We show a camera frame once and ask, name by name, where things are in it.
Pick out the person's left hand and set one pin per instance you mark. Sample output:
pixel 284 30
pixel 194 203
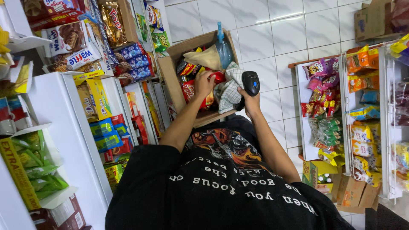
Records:
pixel 204 87

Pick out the person's right hand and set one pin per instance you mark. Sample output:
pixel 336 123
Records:
pixel 252 105

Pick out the small red snack packet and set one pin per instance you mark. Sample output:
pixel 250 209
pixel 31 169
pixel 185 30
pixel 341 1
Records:
pixel 219 77

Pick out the black barcode scanner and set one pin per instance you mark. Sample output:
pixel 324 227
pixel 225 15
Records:
pixel 251 82

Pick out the large red snack packet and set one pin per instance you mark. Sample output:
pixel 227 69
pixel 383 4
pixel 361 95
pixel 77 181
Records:
pixel 189 90

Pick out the checked white cloth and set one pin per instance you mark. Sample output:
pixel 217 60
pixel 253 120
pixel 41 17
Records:
pixel 228 89

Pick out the dark snack packet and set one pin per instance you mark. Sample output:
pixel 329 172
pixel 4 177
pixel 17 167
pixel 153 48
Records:
pixel 187 68

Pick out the beige paper bag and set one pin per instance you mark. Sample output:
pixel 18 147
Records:
pixel 206 58

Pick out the open cardboard box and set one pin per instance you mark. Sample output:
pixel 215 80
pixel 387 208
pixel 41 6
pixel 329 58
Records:
pixel 171 76

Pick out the blue spray bottle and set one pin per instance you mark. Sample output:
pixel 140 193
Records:
pixel 224 49

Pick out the person's black printed t-shirt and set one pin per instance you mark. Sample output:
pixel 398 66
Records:
pixel 223 191

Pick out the green yellow carton with bottles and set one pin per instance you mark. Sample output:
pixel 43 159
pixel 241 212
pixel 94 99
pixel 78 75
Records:
pixel 314 174

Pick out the white shelf with snacks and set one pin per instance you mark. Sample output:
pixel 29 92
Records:
pixel 80 95

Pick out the flattened brown cartons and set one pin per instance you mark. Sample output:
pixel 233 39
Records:
pixel 354 193

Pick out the brown cardboard carton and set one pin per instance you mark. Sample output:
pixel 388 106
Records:
pixel 372 22

